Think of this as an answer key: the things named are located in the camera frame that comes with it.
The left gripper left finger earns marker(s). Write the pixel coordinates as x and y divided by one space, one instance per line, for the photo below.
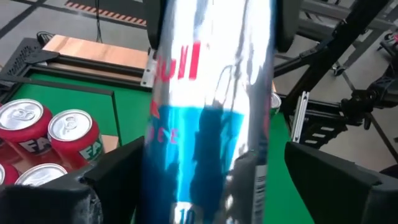
62 205

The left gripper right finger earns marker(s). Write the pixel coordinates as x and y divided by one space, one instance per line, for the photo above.
348 199

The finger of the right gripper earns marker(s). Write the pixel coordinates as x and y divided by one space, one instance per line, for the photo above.
289 21
154 18

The red Fanta soda can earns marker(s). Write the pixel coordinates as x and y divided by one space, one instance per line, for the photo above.
21 124
73 133
40 175
4 175

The silver blue energy drink can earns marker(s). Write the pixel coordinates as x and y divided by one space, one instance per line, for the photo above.
211 93

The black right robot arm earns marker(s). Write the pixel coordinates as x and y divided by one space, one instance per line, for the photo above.
342 46

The black orange striped floor mat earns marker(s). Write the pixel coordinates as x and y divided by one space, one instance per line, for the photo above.
105 12

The black caster wheel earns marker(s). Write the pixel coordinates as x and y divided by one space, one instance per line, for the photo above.
339 70

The grey side desk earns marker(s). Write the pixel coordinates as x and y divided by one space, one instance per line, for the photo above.
367 21

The green soda can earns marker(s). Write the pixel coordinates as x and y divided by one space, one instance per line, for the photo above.
275 101

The silver aluminium bar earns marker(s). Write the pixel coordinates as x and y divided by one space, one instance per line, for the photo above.
300 116

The silver bracket plate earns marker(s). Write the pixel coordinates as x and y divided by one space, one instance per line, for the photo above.
148 70

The wooden shelf with black frame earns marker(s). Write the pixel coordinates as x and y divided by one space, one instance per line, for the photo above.
109 143

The black clamp mount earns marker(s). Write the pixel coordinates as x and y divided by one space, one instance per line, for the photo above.
357 105

